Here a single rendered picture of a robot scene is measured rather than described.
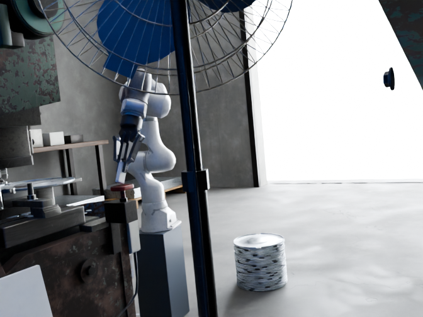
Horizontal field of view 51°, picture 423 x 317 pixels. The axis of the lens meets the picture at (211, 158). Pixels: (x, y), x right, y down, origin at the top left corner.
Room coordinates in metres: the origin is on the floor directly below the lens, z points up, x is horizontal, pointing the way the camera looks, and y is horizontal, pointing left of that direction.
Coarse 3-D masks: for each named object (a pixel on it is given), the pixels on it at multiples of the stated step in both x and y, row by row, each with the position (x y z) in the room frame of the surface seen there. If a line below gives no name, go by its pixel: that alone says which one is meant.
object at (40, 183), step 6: (30, 180) 1.69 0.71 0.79; (36, 180) 1.70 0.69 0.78; (42, 180) 1.70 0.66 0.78; (48, 180) 1.68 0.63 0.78; (54, 180) 1.66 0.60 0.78; (60, 180) 1.64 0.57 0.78; (66, 180) 1.62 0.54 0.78; (72, 180) 1.56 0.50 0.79; (6, 186) 1.59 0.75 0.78; (12, 186) 1.57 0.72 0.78; (18, 186) 1.51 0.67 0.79; (24, 186) 1.50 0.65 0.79; (36, 186) 1.50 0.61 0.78; (42, 186) 1.44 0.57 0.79; (48, 186) 1.46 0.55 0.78
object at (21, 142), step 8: (0, 128) 1.40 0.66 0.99; (8, 128) 1.43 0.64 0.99; (16, 128) 1.45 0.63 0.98; (24, 128) 1.48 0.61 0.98; (0, 136) 1.40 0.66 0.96; (8, 136) 1.42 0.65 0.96; (16, 136) 1.45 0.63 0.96; (24, 136) 1.47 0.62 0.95; (0, 144) 1.40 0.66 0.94; (8, 144) 1.42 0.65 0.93; (16, 144) 1.44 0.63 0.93; (24, 144) 1.47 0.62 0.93; (32, 144) 1.53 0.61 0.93; (0, 152) 1.39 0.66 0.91; (8, 152) 1.42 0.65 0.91; (16, 152) 1.44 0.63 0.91; (24, 152) 1.47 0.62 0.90; (32, 152) 1.52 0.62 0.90
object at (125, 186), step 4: (120, 184) 1.50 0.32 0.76; (124, 184) 1.50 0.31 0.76; (128, 184) 1.49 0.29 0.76; (132, 184) 1.49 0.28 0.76; (112, 188) 1.46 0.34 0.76; (116, 188) 1.45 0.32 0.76; (120, 188) 1.44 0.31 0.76; (124, 188) 1.45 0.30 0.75; (128, 188) 1.47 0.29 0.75; (132, 188) 1.48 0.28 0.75; (120, 192) 1.48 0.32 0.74; (124, 192) 1.48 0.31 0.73; (124, 196) 1.48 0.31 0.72
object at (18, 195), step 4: (8, 192) 1.40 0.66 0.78; (16, 192) 1.43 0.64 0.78; (20, 192) 1.44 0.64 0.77; (24, 192) 1.45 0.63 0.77; (4, 196) 1.39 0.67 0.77; (8, 196) 1.40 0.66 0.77; (12, 196) 1.41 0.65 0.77; (16, 196) 1.42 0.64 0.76; (20, 196) 1.44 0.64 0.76; (24, 196) 1.45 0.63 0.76; (4, 200) 1.39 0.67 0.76; (8, 200) 1.40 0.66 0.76; (12, 200) 1.41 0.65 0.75; (4, 204) 1.38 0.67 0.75; (8, 204) 1.40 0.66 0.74; (12, 204) 1.41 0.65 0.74
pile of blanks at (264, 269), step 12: (240, 252) 2.39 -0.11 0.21; (252, 252) 2.34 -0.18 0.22; (264, 252) 2.33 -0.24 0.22; (276, 252) 2.35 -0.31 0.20; (240, 264) 2.39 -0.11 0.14; (252, 264) 2.34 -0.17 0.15; (264, 264) 2.33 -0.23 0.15; (276, 264) 2.35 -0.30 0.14; (240, 276) 2.40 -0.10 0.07; (252, 276) 2.35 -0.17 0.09; (264, 276) 2.33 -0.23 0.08; (276, 276) 2.35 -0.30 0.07; (252, 288) 2.37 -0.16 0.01; (264, 288) 2.35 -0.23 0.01; (276, 288) 2.35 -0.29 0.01
